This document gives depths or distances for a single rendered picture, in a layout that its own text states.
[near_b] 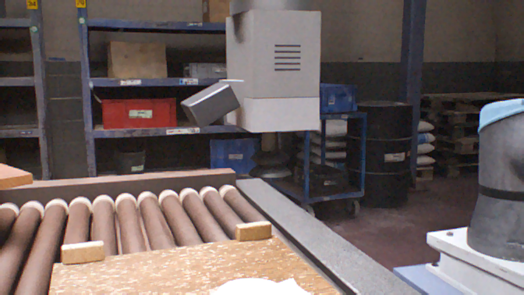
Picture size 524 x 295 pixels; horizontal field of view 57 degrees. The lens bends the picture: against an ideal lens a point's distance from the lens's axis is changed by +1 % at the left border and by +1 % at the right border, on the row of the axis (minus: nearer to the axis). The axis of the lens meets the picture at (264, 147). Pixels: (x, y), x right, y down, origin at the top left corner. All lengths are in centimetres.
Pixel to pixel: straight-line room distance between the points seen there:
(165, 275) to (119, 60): 393
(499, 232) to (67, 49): 472
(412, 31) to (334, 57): 122
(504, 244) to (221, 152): 409
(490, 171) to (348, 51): 508
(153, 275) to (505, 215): 51
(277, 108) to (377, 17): 562
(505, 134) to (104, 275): 60
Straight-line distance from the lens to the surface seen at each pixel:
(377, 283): 74
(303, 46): 43
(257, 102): 41
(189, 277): 70
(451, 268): 87
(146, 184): 122
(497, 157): 79
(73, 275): 75
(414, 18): 486
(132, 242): 89
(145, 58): 460
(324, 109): 367
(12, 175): 92
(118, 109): 452
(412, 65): 485
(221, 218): 102
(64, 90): 519
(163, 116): 456
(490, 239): 80
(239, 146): 476
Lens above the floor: 123
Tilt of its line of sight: 10 degrees down
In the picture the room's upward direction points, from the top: straight up
